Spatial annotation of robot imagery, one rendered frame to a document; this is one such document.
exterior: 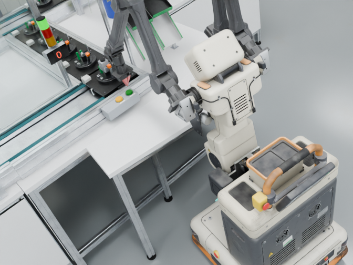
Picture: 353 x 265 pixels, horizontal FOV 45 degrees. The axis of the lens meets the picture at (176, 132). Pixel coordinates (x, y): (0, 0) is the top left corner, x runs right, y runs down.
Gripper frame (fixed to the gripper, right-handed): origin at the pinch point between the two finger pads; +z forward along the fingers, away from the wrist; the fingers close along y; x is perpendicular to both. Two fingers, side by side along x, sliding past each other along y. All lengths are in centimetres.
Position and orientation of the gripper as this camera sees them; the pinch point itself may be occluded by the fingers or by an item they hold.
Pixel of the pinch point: (126, 84)
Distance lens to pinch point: 231.1
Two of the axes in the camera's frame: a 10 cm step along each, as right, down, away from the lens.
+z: 1.8, 6.9, 7.0
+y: -7.3, 5.7, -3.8
